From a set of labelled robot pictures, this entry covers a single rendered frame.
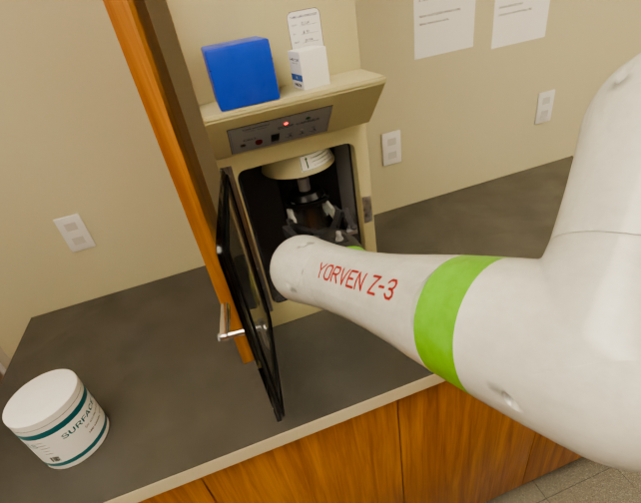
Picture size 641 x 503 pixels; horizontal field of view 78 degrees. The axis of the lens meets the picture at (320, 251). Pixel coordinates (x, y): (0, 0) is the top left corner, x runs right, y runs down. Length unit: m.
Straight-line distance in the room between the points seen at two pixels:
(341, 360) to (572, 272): 0.72
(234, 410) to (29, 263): 0.83
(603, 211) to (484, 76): 1.30
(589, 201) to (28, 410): 0.92
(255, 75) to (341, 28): 0.22
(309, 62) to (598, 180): 0.53
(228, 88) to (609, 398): 0.61
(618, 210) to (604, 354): 0.09
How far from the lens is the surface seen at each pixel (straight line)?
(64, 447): 0.97
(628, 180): 0.29
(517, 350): 0.28
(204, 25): 0.78
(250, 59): 0.68
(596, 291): 0.27
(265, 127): 0.73
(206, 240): 0.78
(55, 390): 0.95
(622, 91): 0.33
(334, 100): 0.73
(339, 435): 0.99
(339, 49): 0.83
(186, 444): 0.92
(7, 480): 1.10
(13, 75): 1.28
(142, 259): 1.41
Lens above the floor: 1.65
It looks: 33 degrees down
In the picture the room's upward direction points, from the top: 10 degrees counter-clockwise
